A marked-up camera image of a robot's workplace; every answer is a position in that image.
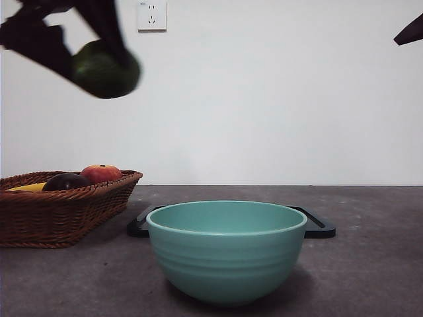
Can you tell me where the green avocado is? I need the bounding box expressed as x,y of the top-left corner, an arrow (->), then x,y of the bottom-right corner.
71,40 -> 143,99

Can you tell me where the teal ribbed bowl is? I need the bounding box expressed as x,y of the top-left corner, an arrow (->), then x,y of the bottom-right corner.
145,200 -> 308,308

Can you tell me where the dark purple fruit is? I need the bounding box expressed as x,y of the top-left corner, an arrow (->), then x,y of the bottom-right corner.
42,172 -> 92,192

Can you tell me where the red apple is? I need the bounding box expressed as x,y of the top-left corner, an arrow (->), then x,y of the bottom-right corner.
81,164 -> 122,184

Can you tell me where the yellow banana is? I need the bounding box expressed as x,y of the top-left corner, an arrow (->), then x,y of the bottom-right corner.
6,182 -> 47,192

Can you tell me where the brown wicker basket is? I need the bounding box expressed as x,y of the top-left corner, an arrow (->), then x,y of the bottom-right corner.
0,170 -> 143,249

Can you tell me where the black rectangular tray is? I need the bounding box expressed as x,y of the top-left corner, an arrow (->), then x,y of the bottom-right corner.
127,205 -> 336,238

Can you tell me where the white wall socket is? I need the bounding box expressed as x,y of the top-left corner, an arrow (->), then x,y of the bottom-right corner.
137,0 -> 167,33

